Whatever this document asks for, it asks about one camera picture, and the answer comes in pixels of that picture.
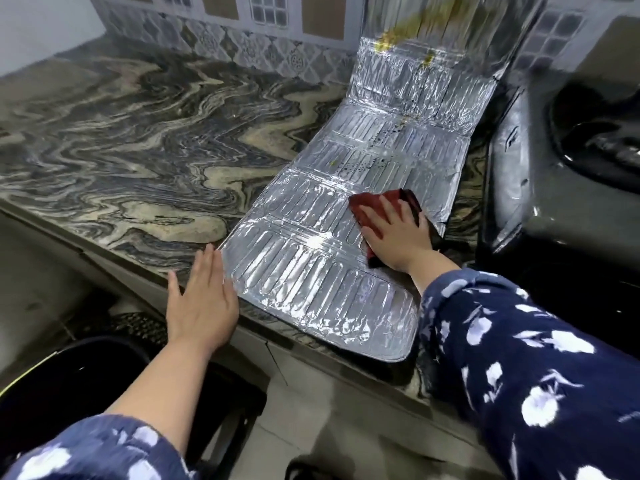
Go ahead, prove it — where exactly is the person's left hand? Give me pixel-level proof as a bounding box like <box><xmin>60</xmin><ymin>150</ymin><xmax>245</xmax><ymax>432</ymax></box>
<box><xmin>166</xmin><ymin>244</ymin><xmax>240</xmax><ymax>354</ymax></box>

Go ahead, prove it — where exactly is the person's right hand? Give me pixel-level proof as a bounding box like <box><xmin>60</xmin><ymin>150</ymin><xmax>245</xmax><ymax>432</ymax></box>
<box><xmin>358</xmin><ymin>194</ymin><xmax>442</xmax><ymax>276</ymax></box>

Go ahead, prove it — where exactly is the red cleaning cloth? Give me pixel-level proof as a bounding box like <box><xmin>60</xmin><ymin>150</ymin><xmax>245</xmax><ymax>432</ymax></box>
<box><xmin>348</xmin><ymin>189</ymin><xmax>447</xmax><ymax>270</ymax></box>

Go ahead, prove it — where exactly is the person's left forearm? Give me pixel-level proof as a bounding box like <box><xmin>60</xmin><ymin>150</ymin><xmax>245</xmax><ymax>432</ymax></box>
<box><xmin>0</xmin><ymin>340</ymin><xmax>227</xmax><ymax>480</ymax></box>

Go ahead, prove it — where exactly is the person's right forearm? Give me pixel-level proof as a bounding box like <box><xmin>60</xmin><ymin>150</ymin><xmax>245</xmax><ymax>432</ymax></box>
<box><xmin>407</xmin><ymin>250</ymin><xmax>640</xmax><ymax>480</ymax></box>

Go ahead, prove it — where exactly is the black perforated basket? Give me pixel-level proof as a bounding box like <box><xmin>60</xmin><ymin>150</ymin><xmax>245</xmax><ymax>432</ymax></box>
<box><xmin>106</xmin><ymin>311</ymin><xmax>172</xmax><ymax>346</ymax></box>

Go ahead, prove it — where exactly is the silver foil splash guard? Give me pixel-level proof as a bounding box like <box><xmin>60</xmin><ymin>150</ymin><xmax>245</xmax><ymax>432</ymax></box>
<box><xmin>219</xmin><ymin>0</ymin><xmax>549</xmax><ymax>363</ymax></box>

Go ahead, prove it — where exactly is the black plastic bucket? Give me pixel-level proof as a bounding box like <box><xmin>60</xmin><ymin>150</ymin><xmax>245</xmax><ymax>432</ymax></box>
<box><xmin>0</xmin><ymin>335</ymin><xmax>267</xmax><ymax>480</ymax></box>

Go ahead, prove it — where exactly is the black gas stove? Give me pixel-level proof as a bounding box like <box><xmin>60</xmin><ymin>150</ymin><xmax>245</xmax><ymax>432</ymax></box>
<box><xmin>475</xmin><ymin>70</ymin><xmax>640</xmax><ymax>348</ymax></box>

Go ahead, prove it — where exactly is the black stove pan support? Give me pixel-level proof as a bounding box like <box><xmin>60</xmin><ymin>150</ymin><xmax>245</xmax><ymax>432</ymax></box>
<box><xmin>547</xmin><ymin>82</ymin><xmax>640</xmax><ymax>181</ymax></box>

